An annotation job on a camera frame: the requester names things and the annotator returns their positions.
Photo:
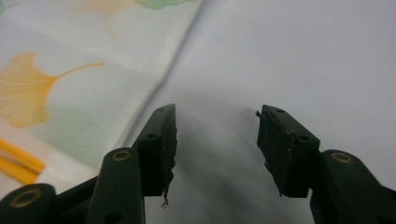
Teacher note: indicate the white foam mat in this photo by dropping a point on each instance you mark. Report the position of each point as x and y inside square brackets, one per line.
[295, 62]

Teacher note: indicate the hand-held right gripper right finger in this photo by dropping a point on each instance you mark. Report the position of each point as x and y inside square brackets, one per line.
[289, 155]

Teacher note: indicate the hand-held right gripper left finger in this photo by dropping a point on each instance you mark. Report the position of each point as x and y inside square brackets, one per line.
[154, 161]

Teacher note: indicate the white leaf print pillowcase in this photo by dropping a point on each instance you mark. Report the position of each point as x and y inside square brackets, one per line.
[81, 93]

